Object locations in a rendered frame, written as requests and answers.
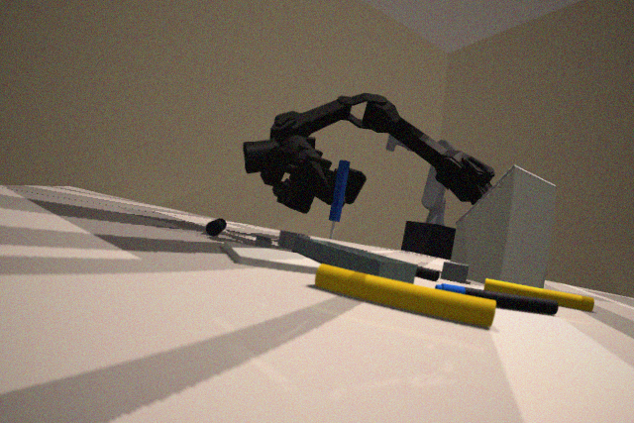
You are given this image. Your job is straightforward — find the keyboard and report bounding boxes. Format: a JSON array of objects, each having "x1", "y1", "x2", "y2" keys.
[{"x1": 291, "y1": 236, "x2": 418, "y2": 284}]

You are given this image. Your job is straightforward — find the yellow cylinder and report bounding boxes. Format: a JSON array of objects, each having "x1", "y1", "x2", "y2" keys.
[
  {"x1": 315, "y1": 264, "x2": 496, "y2": 327},
  {"x1": 483, "y1": 278, "x2": 594, "y2": 312}
]

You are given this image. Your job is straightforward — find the blue stylus with grey tip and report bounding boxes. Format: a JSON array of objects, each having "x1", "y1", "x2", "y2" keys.
[{"x1": 329, "y1": 159, "x2": 351, "y2": 239}]

